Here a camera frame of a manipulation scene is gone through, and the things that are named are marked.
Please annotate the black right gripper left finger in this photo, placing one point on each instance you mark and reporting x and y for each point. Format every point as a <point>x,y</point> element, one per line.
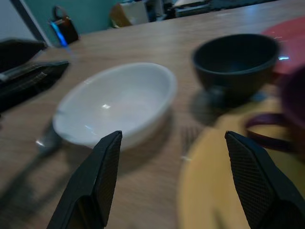
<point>95,181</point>

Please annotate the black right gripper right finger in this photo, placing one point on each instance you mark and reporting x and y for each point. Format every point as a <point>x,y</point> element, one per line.
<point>257,181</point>

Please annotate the yellow plate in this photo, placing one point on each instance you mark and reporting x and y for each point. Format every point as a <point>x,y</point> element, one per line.
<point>214,181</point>

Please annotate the silver spoon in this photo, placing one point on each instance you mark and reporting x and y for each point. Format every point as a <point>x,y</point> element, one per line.
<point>35,157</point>

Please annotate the purple mug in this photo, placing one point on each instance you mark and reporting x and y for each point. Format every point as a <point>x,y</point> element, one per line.
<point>290,112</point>

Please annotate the white ceramic bowl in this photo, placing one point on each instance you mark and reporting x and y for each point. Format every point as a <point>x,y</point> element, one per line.
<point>114,105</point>

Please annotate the silver fork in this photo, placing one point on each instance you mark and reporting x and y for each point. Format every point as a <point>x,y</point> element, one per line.
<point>188,140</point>

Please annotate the black ceramic bowl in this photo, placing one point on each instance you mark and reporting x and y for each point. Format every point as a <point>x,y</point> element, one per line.
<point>234,64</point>

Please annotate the red plate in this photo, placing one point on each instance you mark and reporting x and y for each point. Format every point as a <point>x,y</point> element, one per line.
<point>288,47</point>

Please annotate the brown cardboard box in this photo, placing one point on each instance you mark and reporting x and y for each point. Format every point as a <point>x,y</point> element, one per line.
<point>125,14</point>

